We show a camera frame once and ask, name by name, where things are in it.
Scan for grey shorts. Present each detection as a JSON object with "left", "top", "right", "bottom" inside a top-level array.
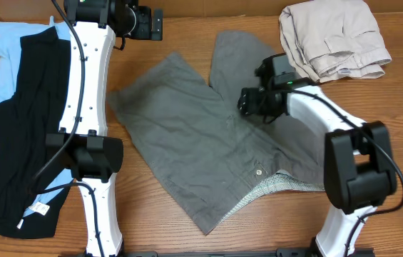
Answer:
[{"left": 108, "top": 31, "right": 323, "bottom": 233}]

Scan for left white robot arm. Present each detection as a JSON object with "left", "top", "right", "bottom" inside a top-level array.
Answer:
[{"left": 46, "top": 0, "right": 163, "bottom": 256}]

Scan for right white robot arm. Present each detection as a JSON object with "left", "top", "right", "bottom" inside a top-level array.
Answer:
[{"left": 238, "top": 79, "right": 397, "bottom": 257}]

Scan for folded beige trousers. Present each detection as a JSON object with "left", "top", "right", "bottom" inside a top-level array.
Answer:
[{"left": 279, "top": 0, "right": 392, "bottom": 83}]

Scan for light blue shirt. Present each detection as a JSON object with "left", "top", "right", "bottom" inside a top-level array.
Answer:
[{"left": 0, "top": 16, "right": 72, "bottom": 206}]

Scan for black shirt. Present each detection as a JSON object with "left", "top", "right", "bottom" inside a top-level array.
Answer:
[{"left": 0, "top": 28, "right": 71, "bottom": 239}]

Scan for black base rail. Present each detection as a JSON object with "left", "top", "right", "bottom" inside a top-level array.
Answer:
[{"left": 58, "top": 247, "right": 376, "bottom": 257}]

